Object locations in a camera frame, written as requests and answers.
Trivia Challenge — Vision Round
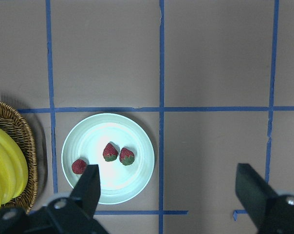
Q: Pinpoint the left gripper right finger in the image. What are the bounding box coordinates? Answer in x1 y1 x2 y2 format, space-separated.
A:
235 163 281 229

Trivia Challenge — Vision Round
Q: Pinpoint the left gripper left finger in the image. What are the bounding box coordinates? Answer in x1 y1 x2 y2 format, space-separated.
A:
69 164 101 218

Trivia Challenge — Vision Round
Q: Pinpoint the plain red strawberry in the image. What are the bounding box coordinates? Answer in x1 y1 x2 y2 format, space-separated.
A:
72 159 87 175

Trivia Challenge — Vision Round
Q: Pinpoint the strawberry with green leaves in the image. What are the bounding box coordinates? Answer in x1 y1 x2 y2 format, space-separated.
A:
119 147 135 166

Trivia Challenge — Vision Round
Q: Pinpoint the light green plate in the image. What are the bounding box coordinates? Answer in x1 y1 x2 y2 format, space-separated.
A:
61 113 155 205

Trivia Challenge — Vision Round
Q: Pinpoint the yellow banana bunch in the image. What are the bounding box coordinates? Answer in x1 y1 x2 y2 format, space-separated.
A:
0 128 28 207

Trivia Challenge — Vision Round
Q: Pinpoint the wicker basket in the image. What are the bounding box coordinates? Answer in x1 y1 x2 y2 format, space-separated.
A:
0 101 38 214

